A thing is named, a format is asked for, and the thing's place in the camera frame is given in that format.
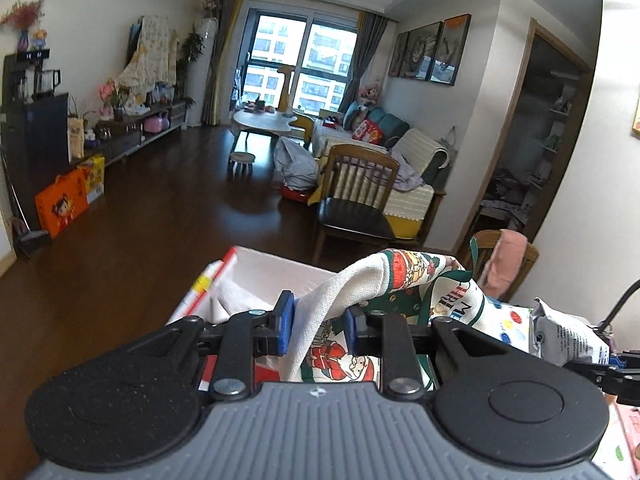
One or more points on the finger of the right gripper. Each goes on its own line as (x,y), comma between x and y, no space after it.
(619,378)

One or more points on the white printed plastic bag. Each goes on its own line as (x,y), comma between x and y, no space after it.
(560,338)

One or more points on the window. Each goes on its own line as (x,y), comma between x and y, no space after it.
(307,56)

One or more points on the pink towel on chair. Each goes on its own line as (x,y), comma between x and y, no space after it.
(503,266)

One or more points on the red white cardboard box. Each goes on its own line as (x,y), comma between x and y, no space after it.
(247,280)

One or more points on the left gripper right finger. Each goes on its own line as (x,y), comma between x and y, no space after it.
(388,336)

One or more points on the small round stool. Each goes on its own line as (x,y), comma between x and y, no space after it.
(240,165)

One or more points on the low tv cabinet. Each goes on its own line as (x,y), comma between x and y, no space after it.
(117,139)

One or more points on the pink kettle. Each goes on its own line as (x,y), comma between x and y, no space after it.
(156,124)

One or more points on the dark triptych wall pictures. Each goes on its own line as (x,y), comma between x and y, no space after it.
(432,52)

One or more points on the black water dispenser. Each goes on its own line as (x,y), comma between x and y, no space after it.
(33,130)

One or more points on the sofa with covers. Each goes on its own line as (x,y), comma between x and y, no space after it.
(423,164)

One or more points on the round coffee table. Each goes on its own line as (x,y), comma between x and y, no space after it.
(270,124)

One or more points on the christmas print bag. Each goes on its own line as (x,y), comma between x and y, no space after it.
(415,285)

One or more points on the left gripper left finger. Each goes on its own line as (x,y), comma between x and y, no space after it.
(237,343)

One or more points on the yellow gift box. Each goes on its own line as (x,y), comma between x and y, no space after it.
(93,170)

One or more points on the wooden chair black seat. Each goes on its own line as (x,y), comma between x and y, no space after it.
(355,189)

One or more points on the food picture gold frame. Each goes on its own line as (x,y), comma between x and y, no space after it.
(636,123)

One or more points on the wooden chair near table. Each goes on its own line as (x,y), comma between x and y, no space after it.
(481,246)

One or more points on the orange gift box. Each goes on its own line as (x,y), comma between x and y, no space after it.
(62,202)

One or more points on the silver desk lamp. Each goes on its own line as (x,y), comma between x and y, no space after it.
(607,321)

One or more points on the grey bag on floor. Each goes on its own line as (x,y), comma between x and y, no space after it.
(294,166)

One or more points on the floral cloth on tv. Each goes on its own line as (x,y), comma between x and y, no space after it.
(152,58)

